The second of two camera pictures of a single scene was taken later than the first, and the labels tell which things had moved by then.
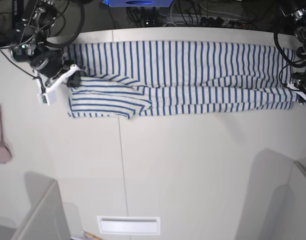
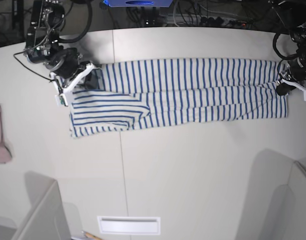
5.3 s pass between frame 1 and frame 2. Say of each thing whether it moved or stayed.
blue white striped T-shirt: moved
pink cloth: stayed
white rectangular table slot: stayed
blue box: stayed
